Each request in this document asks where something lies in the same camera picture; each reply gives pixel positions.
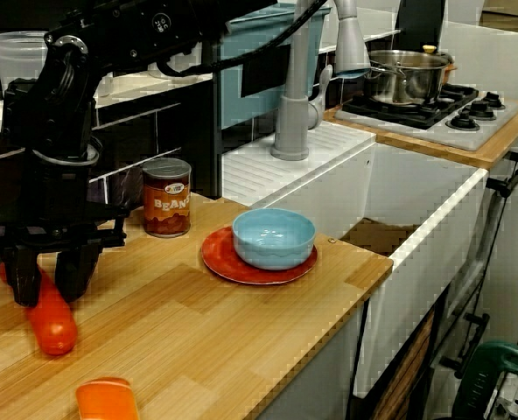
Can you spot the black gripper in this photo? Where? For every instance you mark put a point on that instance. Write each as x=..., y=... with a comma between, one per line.
x=55, y=219

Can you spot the red toy sausage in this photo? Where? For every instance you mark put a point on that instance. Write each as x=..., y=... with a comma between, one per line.
x=53, y=328

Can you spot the red plate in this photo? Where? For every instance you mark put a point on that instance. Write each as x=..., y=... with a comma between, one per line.
x=217, y=258

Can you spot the light blue bowl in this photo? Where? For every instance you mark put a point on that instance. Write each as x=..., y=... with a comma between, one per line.
x=272, y=240

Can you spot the salmon sushi toy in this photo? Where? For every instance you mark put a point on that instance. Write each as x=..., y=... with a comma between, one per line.
x=106, y=400

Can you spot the brown beans can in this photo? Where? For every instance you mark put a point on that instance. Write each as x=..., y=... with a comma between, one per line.
x=167, y=205

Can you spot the white canister with logo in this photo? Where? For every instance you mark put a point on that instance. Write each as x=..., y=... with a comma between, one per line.
x=18, y=57

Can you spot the grey gooseneck faucet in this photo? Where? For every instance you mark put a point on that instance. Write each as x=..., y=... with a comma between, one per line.
x=294, y=131

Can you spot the white toy sink unit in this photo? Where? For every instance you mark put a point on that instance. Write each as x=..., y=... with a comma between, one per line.
x=408, y=175

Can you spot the steel cooking pot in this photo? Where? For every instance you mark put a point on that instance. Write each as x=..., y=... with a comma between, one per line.
x=412, y=74

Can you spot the grey toy stove top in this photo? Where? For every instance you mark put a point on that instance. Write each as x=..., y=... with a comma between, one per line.
x=438, y=127

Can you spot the green clamp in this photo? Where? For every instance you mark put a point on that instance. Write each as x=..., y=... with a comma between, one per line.
x=478, y=376

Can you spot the black upright panel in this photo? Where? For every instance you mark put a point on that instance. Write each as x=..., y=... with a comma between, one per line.
x=418, y=26

